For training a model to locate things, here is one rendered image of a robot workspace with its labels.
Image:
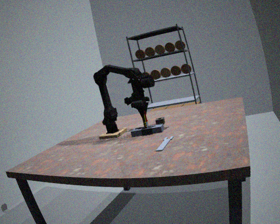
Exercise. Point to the grey flat bar with forked end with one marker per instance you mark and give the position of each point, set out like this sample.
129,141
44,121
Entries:
164,143

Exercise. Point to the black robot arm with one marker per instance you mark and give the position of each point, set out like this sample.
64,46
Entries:
140,81

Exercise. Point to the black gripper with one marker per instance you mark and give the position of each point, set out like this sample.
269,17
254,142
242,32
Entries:
140,101

